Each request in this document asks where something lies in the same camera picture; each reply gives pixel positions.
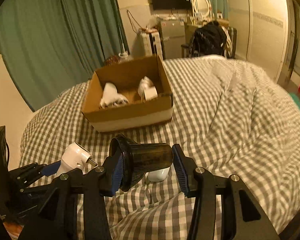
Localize white plastic bottle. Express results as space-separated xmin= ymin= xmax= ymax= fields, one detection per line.
xmin=56 ymin=142 xmax=98 ymax=176

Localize black cylindrical cup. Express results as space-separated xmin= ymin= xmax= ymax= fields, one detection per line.
xmin=109 ymin=134 xmax=173 ymax=194

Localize white earbuds case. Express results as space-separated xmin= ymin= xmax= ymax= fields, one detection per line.
xmin=148 ymin=167 xmax=170 ymax=183

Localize white sock blue cuff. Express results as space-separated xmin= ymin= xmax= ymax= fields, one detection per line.
xmin=100 ymin=82 xmax=129 ymax=108

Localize white plush toy blue star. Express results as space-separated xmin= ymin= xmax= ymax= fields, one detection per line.
xmin=138 ymin=76 xmax=158 ymax=101

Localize left hand orange glove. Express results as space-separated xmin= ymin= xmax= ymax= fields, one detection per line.
xmin=3 ymin=222 xmax=23 ymax=240

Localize grey checkered bedspread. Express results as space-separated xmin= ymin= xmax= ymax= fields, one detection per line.
xmin=106 ymin=56 xmax=300 ymax=239

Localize cardboard box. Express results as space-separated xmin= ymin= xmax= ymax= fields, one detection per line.
xmin=81 ymin=56 xmax=173 ymax=132

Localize teal stool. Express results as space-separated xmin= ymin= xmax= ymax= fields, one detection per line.
xmin=289 ymin=93 xmax=300 ymax=109

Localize green curtain left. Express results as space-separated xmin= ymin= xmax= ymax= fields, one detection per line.
xmin=0 ymin=0 xmax=128 ymax=111

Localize large water bottle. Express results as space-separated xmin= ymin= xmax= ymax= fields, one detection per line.
xmin=119 ymin=51 xmax=133 ymax=62

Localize white suitcase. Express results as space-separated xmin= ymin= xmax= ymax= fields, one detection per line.
xmin=139 ymin=29 xmax=163 ymax=60

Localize black clothes on chair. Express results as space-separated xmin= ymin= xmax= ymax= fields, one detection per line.
xmin=189 ymin=20 xmax=237 ymax=59

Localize silver mini fridge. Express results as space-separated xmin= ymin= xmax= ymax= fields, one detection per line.
xmin=159 ymin=20 xmax=185 ymax=60

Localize vanity desk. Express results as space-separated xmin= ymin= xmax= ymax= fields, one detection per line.
xmin=184 ymin=18 xmax=229 ymax=44

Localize white louvered wardrobe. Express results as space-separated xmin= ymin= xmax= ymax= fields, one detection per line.
xmin=228 ymin=0 xmax=289 ymax=81

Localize oval vanity mirror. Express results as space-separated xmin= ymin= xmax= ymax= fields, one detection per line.
xmin=192 ymin=0 xmax=212 ymax=22

